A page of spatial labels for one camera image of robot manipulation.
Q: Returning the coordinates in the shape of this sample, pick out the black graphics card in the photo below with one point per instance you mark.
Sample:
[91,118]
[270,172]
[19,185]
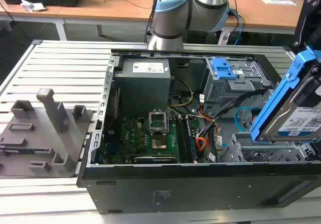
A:
[155,159]

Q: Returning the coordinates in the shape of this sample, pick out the black RAM slot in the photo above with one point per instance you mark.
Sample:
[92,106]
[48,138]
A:
[186,141]
[183,141]
[189,141]
[192,141]

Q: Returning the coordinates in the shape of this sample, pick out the blue plastic drive latch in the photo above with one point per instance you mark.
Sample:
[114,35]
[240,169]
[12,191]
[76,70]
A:
[223,69]

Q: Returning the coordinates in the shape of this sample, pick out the grey power supply box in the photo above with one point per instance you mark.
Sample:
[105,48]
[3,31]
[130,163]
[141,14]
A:
[143,93]

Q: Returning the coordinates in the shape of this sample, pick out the wooden office desk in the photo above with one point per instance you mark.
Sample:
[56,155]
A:
[265,15]
[87,8]

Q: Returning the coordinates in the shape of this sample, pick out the grey parts rack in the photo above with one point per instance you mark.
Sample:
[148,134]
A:
[37,143]

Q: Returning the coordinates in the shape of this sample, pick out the metal optical drive cage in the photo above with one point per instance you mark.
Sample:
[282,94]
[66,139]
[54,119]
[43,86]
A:
[225,93]

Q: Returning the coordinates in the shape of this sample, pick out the crumpled white paper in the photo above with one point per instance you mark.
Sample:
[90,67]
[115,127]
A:
[31,5]

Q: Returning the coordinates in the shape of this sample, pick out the metal disk bay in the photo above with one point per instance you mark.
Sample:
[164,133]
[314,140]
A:
[263,151]

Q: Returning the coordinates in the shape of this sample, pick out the black open PC case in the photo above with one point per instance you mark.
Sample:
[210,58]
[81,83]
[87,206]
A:
[200,191]

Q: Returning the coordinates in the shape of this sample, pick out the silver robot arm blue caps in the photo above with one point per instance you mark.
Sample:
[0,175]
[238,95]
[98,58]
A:
[170,20]

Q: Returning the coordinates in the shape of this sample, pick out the green motherboard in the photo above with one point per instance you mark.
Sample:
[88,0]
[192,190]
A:
[135,138]

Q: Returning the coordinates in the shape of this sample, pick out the hard disk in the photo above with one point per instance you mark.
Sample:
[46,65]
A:
[276,101]

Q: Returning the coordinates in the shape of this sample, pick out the CPU socket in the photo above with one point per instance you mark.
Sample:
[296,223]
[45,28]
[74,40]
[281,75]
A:
[159,143]

